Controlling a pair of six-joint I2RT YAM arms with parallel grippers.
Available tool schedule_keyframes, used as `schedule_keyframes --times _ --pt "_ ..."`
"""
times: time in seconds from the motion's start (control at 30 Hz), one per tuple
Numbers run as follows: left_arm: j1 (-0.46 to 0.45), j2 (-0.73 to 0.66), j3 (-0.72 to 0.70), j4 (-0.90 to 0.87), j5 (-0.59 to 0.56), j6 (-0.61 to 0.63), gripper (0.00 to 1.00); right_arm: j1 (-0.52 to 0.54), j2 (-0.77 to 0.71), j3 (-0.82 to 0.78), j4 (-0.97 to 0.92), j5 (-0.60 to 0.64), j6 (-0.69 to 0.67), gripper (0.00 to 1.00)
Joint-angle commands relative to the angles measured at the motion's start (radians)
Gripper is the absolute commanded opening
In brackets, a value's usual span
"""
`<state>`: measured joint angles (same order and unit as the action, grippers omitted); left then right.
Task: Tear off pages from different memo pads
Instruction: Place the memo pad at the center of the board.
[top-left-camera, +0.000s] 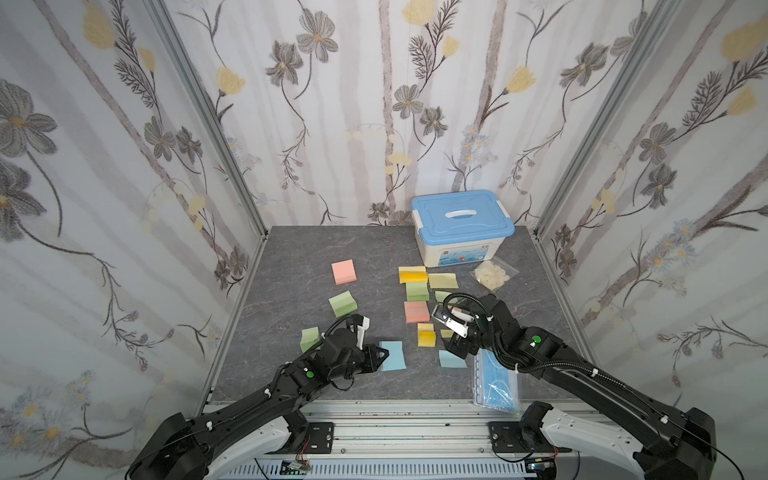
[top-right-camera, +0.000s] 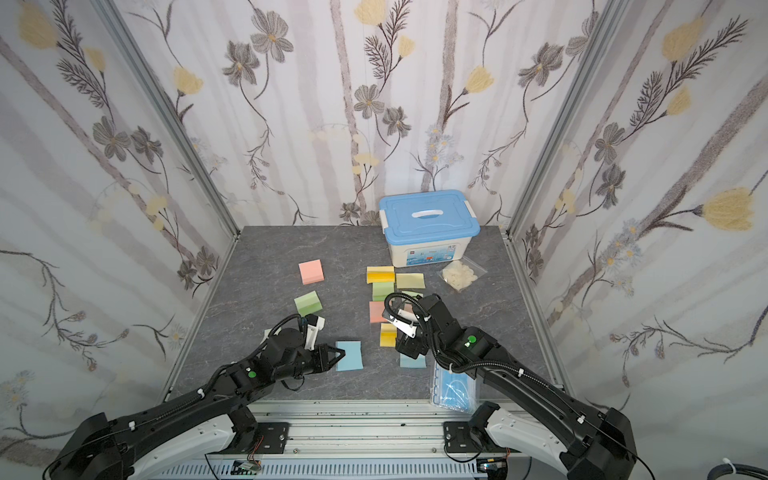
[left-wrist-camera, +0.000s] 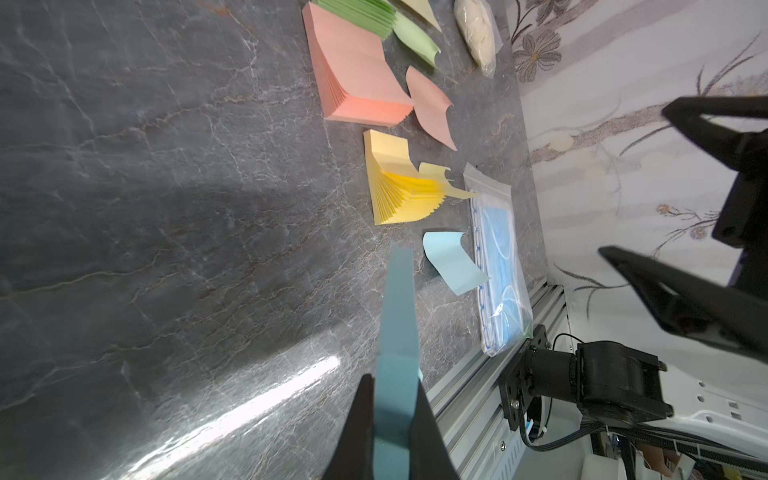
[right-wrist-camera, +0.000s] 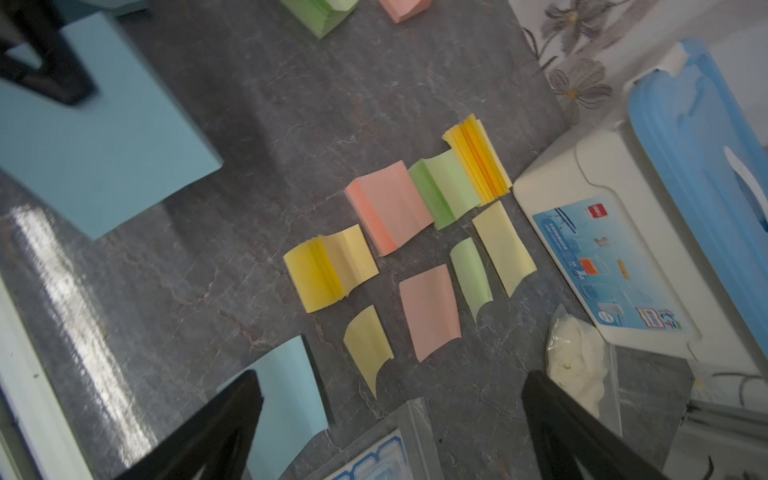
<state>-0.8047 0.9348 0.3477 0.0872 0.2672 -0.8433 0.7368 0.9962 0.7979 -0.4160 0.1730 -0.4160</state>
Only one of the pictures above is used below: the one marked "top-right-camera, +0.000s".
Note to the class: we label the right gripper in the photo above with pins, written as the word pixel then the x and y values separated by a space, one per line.
pixel 414 341

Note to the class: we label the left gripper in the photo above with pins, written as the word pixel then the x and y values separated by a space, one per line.
pixel 319 349

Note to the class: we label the blue memo pad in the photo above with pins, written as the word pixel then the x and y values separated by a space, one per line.
pixel 352 360

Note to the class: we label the torn blue memo page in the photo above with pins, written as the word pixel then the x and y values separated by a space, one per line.
pixel 407 362

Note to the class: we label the yellow memo pad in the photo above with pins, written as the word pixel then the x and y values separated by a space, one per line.
pixel 380 274
pixel 388 335

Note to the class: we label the torn yellow memo page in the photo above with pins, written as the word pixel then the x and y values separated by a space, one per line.
pixel 410 281

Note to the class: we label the green memo pad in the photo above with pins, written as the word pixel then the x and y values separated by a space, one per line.
pixel 380 290
pixel 308 304

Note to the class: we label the pink memo pad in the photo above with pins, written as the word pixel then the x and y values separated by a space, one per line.
pixel 376 312
pixel 311 272

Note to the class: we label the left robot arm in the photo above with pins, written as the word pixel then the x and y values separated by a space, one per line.
pixel 213 418

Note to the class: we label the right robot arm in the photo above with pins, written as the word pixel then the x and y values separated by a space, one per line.
pixel 577 439

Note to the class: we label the bag of blue face masks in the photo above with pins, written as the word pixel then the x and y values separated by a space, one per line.
pixel 453 391

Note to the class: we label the white storage box blue lid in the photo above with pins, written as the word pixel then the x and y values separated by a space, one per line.
pixel 427 227

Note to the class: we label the small circuit board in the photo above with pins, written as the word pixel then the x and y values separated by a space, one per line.
pixel 245 468

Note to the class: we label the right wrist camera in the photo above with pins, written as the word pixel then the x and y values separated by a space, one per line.
pixel 406 327

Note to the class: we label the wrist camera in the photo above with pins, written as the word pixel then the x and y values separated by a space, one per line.
pixel 313 325
pixel 406 327

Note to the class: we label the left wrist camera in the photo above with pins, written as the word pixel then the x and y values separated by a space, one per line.
pixel 313 325

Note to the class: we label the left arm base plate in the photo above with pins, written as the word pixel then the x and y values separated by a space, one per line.
pixel 269 438

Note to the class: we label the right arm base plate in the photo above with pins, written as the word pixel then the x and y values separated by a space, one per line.
pixel 458 438

